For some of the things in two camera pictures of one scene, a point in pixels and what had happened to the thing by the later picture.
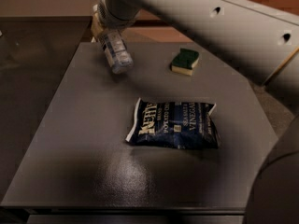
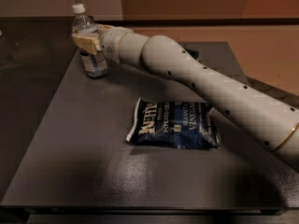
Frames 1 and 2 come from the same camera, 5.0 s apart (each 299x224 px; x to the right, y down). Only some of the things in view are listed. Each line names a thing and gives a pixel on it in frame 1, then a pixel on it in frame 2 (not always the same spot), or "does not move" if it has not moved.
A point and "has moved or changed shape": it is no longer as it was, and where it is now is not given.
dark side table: (35, 52) does not move
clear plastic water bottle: (117, 51) has moved or changed shape
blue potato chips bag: (184, 125) does not move
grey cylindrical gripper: (109, 17) -> (107, 43)
